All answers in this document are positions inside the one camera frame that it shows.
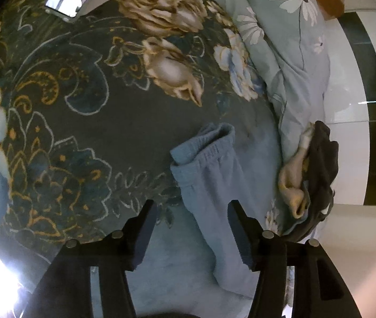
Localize white wardrobe with black stripe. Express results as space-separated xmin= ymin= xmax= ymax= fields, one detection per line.
xmin=319 ymin=0 xmax=376 ymax=318

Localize blue pants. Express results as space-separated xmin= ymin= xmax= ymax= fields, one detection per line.
xmin=170 ymin=122 xmax=262 ymax=300

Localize light blue daisy duvet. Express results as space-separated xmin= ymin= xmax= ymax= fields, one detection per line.
xmin=195 ymin=0 xmax=332 ymax=236

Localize cream yellow garment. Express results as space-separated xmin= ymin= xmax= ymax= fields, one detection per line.
xmin=278 ymin=122 xmax=316 ymax=219

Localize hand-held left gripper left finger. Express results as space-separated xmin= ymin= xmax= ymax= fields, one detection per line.
xmin=25 ymin=200 xmax=158 ymax=318

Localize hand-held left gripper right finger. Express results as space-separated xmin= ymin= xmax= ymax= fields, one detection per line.
xmin=227 ymin=200 xmax=362 ymax=318

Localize dark grey garment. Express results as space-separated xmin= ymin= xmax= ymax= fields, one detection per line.
xmin=284 ymin=120 xmax=339 ymax=242

